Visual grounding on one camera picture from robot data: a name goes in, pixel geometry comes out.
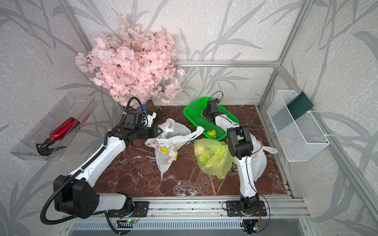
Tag green avocado plastic bag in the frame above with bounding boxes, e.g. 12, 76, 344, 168
194, 138, 233, 180

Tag white printed plastic bag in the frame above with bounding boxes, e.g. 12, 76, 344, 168
233, 133, 278, 183

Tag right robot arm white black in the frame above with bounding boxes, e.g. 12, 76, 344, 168
201, 99, 260, 216

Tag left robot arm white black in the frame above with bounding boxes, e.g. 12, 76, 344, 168
40, 111, 163, 225

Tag green plastic basket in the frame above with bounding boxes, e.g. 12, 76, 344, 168
184, 97, 241, 141

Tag green pear front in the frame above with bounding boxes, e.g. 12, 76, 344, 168
206, 129, 217, 139

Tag blue tag at vase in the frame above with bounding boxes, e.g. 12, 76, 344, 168
134, 104, 148, 114

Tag brown bouquet trunk base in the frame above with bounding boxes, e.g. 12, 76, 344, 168
146, 98, 165, 121

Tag pink cherry blossom bouquet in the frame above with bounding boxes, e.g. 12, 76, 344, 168
75, 15, 185, 106

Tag red spray bottle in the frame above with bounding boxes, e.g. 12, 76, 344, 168
36, 117, 80, 156

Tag dark green card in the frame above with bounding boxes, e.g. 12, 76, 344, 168
287, 92, 314, 120

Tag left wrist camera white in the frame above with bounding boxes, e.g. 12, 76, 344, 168
145, 111, 157, 127

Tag white wire mesh basket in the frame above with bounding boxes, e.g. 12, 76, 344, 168
267, 90, 330, 162

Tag clear wall tray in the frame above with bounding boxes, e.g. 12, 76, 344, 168
10, 92, 97, 161

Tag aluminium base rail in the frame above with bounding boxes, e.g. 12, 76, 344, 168
60, 195, 311, 220

